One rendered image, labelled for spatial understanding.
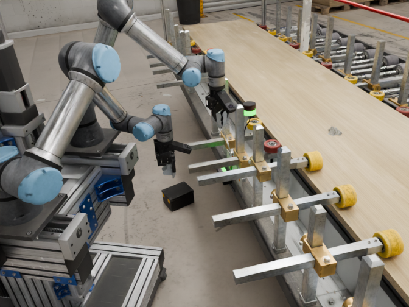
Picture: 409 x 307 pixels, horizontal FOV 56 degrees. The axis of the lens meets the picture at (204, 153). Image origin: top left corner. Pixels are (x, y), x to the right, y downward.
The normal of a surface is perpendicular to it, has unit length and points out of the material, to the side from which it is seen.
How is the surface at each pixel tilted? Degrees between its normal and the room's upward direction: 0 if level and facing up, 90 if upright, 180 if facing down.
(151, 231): 0
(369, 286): 90
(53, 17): 90
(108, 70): 86
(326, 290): 0
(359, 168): 0
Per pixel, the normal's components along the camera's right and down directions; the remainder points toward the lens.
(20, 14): 0.32, 0.48
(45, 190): 0.79, 0.34
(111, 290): -0.07, -0.85
